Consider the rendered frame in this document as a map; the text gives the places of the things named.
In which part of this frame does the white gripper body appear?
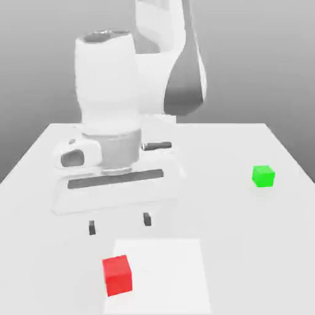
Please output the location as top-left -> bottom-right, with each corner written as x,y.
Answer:
49,156 -> 186,217

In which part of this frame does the small green cube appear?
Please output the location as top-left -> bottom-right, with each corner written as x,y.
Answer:
251,165 -> 276,188

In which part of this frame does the small red cube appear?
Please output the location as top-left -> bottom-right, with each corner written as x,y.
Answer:
102,254 -> 134,298

